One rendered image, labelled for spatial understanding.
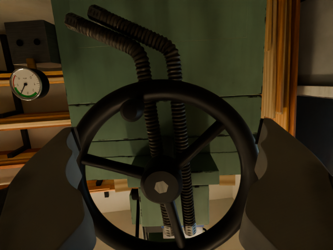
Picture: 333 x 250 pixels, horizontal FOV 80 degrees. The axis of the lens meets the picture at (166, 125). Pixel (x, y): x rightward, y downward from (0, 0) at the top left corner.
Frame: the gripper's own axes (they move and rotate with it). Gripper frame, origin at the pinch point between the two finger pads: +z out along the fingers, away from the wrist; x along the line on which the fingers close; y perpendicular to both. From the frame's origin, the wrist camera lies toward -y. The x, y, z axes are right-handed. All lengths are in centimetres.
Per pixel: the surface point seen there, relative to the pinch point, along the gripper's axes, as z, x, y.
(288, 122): 138, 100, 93
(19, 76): 26.7, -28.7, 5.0
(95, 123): 12.4, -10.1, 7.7
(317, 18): 165, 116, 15
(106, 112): 12.9, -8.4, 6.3
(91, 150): 26.5, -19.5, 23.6
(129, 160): 25.5, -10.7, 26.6
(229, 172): 24.0, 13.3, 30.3
